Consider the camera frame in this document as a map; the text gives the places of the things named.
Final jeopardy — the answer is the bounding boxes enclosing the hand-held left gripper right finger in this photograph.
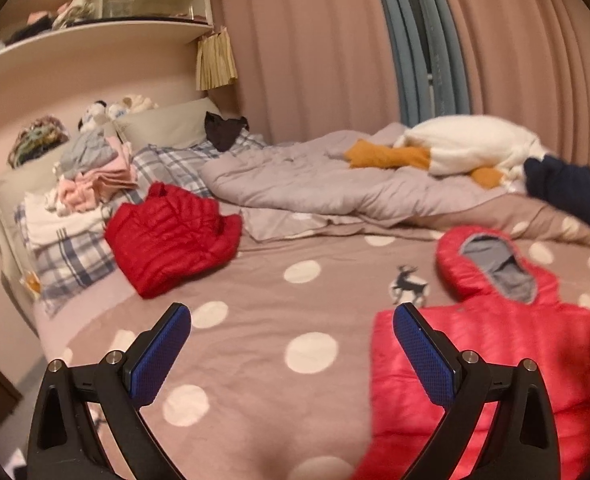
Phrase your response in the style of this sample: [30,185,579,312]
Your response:
[392,302,561,480]

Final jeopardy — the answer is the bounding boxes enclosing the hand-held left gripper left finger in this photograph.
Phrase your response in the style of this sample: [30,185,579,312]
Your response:
[26,302,193,480]

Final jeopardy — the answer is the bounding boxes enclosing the pink hooded down jacket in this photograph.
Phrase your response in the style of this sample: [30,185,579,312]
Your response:
[352,226,590,480]

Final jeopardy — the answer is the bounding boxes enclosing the pink and white small clothes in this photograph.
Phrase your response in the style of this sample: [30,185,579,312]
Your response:
[45,180,106,216]

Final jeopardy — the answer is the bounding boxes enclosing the pink folded clothes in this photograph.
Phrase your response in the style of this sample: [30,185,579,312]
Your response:
[75,155,140,196]

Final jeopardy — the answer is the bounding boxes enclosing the dark clothes pile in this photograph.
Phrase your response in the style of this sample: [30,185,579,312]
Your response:
[0,12,58,46]

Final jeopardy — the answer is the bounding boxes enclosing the red down jacket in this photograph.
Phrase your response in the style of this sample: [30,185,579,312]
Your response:
[104,182,243,300]

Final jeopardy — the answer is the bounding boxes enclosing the brown polka-dot blanket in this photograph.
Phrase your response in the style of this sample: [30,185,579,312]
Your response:
[35,195,590,480]

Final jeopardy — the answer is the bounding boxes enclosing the plaid pillow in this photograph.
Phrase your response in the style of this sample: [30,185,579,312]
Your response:
[14,195,126,318]

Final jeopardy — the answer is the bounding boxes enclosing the white folded garment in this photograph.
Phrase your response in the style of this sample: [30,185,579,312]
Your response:
[22,192,113,251]

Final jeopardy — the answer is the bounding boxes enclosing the plaid blanket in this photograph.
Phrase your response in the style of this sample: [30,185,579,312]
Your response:
[132,130,268,201]

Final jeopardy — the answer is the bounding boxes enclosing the white goose plush toy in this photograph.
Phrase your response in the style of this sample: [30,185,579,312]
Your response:
[345,116,556,190]

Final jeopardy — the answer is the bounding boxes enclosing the grey folded garment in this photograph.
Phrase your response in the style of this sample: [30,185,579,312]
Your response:
[57,127,133,178]

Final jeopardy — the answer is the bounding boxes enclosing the grey quilt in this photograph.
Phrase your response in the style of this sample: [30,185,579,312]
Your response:
[198,122,551,241]

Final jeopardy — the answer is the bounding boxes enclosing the navy garment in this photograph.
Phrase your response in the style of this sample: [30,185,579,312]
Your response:
[524,156,590,236]

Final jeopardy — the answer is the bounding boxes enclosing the beige headboard cushion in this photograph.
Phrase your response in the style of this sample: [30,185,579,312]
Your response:
[0,152,76,311]
[117,97,223,151]

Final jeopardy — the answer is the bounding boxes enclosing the black garment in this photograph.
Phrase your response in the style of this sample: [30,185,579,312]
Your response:
[204,112,250,153]

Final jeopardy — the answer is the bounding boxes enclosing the black and white plush dog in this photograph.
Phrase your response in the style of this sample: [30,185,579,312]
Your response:
[78,102,120,133]

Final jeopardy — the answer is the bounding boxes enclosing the floral patterned cloth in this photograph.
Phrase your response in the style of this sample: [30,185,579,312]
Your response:
[7,116,70,168]

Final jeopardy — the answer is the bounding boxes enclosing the blue curtain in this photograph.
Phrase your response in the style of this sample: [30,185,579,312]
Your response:
[370,0,433,128]
[410,0,471,126]

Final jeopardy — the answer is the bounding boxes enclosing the pink curtain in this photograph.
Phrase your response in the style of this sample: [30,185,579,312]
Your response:
[430,0,590,171]
[210,0,406,146]

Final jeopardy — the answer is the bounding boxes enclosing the cream cloth bundle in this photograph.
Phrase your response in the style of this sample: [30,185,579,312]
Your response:
[50,0,96,28]

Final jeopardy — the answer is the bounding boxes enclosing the white wall shelf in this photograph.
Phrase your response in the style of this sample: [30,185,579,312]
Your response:
[0,0,216,68]

